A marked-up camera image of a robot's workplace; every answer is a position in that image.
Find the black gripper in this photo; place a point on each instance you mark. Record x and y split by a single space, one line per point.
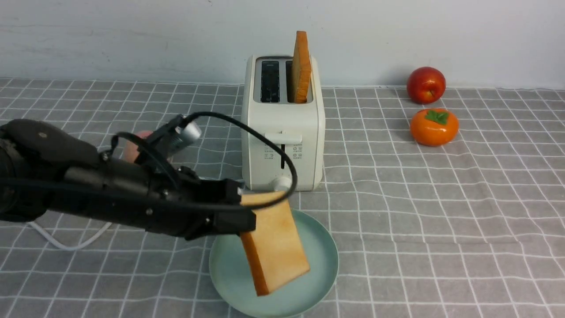
191 210

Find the toasted bread slice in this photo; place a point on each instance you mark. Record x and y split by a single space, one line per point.
301 69
274 250

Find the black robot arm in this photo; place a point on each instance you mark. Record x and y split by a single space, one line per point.
44 169

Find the light green round plate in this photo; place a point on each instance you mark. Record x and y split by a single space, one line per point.
232 279

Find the white two-slot toaster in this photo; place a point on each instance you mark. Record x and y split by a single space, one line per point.
297 128

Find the pink peach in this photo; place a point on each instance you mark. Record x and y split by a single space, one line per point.
131 152

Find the orange persimmon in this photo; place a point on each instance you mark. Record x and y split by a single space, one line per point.
434 127

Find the grey checked tablecloth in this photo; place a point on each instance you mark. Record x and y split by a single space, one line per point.
472 229

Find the red apple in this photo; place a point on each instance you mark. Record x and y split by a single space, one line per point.
426 85

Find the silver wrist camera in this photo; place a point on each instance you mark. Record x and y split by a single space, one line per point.
174 136

